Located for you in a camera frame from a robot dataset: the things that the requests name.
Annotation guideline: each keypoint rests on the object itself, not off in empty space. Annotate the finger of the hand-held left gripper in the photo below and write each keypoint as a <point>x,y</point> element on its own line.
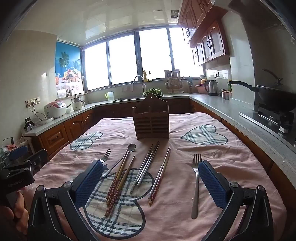
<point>38,157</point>
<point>18,151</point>

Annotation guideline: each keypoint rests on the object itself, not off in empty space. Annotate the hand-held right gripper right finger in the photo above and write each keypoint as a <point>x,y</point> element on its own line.
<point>212,183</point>

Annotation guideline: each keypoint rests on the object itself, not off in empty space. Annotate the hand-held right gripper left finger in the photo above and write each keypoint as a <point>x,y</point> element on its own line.
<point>89,183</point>

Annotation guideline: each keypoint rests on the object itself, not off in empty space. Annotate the pale wooden floral chopstick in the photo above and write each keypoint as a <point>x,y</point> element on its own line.
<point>118,173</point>
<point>119,178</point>

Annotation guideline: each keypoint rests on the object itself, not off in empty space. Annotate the red patterned wooden chopsticks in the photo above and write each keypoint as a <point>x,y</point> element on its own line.
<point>126,173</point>

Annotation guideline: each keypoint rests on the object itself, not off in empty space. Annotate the wooden utensil holder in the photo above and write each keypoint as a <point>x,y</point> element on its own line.
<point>150,120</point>

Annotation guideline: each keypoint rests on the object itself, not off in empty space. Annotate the person's left hand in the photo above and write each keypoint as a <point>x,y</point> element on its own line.
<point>19,208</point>

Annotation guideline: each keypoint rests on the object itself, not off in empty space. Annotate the large steel fork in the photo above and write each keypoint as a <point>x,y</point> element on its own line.
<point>196,185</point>

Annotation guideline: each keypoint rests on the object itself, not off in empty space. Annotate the small black gadget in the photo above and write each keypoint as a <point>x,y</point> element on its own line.
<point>29,124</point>

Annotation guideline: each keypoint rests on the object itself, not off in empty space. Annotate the small steel fork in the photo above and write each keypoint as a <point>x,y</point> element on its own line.
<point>106,154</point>

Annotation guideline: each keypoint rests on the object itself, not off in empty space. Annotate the pink tablecloth with plaid hearts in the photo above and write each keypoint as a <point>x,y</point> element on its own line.
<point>180,166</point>

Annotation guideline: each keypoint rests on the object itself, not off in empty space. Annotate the wooden base cabinets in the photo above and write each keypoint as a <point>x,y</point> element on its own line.
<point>76,126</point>

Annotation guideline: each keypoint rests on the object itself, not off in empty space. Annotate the white and red rice cooker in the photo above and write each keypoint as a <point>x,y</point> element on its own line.
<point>55,109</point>

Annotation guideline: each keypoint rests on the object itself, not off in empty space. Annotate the steel chopstick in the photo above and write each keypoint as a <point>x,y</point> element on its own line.
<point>148,164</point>
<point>141,169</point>

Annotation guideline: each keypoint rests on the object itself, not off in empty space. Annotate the steel spoon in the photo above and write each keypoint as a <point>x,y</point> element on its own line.
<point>131,147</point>

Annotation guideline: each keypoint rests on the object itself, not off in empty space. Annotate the white electric pot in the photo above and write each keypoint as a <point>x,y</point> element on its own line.
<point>77,103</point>

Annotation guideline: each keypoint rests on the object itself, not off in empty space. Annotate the grey speckled countertop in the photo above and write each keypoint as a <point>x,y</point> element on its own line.
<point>219,106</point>

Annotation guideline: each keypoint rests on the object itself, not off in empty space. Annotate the gas stove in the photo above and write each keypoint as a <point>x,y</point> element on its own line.
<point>270,115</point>

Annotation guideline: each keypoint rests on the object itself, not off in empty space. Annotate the spice jar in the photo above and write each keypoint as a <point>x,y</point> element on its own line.
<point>230,95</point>
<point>223,94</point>
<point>226,95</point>

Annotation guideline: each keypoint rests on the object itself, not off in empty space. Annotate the kitchen sink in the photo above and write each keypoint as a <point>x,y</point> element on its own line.
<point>126,99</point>

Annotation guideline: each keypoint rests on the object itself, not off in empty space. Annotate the pink plastic basin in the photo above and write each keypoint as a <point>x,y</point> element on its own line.
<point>200,89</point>

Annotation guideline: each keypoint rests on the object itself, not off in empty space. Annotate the steel electric kettle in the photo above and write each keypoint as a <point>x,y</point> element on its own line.
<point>211,87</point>

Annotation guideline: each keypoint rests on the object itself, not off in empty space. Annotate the yellow green drink bottle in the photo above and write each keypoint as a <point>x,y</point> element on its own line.
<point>229,86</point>

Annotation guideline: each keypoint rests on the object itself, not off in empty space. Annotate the knife block with knives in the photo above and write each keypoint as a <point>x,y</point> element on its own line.
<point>190,85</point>

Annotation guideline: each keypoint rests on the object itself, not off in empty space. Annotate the tropical beach window blind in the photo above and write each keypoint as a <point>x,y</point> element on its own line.
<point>67,60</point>

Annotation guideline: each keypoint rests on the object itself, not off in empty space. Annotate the orange bowl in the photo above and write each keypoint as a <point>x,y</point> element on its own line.
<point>204,81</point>

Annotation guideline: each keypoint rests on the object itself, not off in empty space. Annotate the white dishcloth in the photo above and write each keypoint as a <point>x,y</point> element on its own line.
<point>127,87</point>

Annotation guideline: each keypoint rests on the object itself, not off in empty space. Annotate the black wok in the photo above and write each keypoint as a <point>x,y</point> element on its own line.
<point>272,97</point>

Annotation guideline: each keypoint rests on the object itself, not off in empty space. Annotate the white bowl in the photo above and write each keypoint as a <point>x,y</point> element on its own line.
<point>203,77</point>

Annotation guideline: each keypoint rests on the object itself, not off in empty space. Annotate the green leafy vegetables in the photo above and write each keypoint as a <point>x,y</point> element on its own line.
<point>152,92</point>

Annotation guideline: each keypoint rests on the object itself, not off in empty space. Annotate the steel kitchen faucet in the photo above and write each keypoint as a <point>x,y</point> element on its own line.
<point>138,77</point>

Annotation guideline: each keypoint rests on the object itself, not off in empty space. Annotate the yellow oil bottle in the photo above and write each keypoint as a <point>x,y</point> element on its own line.
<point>144,76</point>

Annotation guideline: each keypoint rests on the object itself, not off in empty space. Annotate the kitchen window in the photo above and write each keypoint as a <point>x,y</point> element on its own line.
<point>120,62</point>

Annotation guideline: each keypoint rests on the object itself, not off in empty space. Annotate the white wall socket strip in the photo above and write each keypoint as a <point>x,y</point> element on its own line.
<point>32,102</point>

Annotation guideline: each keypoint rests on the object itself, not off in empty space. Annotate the wall socket with plug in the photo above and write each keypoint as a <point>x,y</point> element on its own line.
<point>216,74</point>

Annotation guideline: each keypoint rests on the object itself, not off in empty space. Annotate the wooden wall cabinets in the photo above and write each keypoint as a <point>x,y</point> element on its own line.
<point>208,34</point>

